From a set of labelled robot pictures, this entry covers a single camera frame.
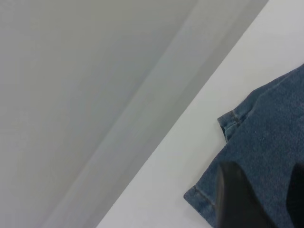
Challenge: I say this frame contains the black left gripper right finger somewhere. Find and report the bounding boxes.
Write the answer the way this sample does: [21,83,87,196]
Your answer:
[286,163,304,228]

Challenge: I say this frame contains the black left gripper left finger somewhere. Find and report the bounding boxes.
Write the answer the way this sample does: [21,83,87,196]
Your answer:
[215,162,278,228]

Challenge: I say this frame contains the blue denim shorts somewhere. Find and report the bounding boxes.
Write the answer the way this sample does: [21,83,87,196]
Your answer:
[183,63,304,228]

